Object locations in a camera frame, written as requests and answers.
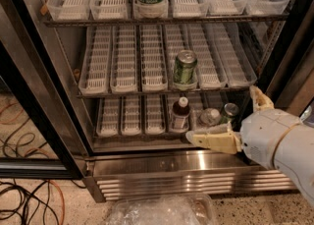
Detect top wire shelf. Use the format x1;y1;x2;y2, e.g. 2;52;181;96
44;14;288;28

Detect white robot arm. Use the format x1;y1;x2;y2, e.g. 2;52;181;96
185;85;314;205

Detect clear water bottle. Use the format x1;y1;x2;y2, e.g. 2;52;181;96
196;108;221;129

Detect clear plastic bag container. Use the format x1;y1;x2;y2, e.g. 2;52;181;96
105;194;219;225

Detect right glass fridge door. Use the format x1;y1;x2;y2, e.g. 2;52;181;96
272;3;314;116

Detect brown bottle with white cap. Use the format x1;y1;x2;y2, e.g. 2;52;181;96
170;96;190;132

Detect middle wire shelf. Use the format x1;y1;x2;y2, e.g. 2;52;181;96
77;86;249;99

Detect stainless steel display fridge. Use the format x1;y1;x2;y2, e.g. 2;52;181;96
0;0;314;203

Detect wire shelf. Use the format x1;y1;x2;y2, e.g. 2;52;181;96
44;14;288;28
93;130;236;141
77;86;249;99

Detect bottom wire shelf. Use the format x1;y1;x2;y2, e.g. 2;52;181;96
93;130;236;141

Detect open glass fridge door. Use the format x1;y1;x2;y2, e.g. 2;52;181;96
1;0;89;180

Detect black and orange floor cables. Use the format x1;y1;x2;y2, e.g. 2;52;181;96
0;179;87;225

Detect green can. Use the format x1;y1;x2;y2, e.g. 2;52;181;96
174;50;197;84
220;103;239;124

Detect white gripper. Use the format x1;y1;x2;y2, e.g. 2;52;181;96
185;85;301;169

